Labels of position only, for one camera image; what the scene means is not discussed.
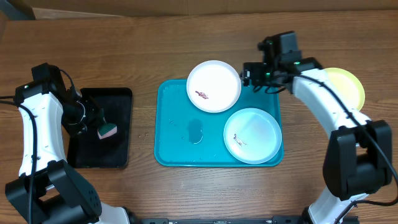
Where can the yellow-green plate with stain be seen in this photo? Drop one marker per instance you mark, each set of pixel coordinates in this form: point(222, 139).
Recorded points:
point(348, 86)

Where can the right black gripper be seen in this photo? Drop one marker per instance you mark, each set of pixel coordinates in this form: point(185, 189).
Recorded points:
point(259, 69)

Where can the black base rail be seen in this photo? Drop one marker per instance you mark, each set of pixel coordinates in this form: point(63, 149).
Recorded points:
point(217, 221)

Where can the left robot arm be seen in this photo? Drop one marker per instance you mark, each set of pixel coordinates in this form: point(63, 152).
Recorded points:
point(48, 189)

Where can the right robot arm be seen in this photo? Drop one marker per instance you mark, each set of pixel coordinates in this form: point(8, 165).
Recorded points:
point(358, 159)

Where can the black rectangular tray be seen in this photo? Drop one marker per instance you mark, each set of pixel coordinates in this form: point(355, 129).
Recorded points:
point(86, 150)

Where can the light blue plate with stain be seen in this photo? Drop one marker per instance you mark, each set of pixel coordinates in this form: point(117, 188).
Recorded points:
point(252, 136)

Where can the green and pink sponge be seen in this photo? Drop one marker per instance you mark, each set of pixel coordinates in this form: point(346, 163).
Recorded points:
point(107, 130)

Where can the white plate with stain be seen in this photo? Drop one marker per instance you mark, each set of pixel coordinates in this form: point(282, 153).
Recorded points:
point(213, 86)

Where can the teal plastic serving tray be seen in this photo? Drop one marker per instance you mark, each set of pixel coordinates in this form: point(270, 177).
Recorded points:
point(186, 136)

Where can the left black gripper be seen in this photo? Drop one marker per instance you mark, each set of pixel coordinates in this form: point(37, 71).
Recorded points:
point(79, 129)

